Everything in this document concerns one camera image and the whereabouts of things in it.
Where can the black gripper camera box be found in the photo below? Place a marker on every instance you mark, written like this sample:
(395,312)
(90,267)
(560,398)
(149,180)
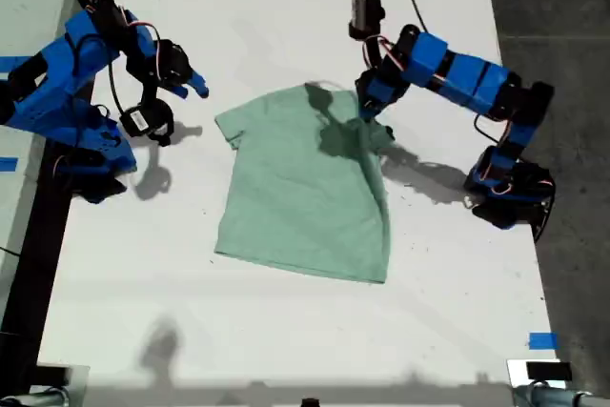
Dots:
(143,121)
(366,11)

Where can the black table frame bar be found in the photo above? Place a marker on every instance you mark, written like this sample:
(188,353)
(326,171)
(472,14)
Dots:
(35,259)

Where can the black camera stalk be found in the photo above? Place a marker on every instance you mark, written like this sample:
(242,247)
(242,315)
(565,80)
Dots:
(371,52)
(148,92)

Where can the small black box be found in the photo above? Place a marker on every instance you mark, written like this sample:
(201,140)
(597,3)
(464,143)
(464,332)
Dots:
(52,374)
(548,371)

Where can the short blue tape strip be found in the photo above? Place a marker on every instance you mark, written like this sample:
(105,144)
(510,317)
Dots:
(7,164)

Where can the pale green T-shirt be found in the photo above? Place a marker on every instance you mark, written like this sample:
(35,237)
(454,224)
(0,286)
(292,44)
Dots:
(295,197)

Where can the long blue tape strip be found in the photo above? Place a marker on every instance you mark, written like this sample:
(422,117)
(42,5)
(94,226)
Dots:
(9,64)

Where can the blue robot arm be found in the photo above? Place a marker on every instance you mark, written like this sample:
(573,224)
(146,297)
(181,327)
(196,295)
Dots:
(472,75)
(43,92)

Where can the small black object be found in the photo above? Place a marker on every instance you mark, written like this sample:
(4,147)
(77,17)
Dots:
(310,402)

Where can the grey metal tube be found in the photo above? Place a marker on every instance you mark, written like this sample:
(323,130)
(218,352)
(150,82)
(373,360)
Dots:
(548,397)
(38,398)

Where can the blue tape square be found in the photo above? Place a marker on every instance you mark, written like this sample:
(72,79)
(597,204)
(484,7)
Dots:
(543,341)

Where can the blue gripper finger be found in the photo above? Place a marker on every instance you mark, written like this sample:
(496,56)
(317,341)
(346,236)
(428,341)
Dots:
(199,84)
(375,113)
(365,111)
(175,91)

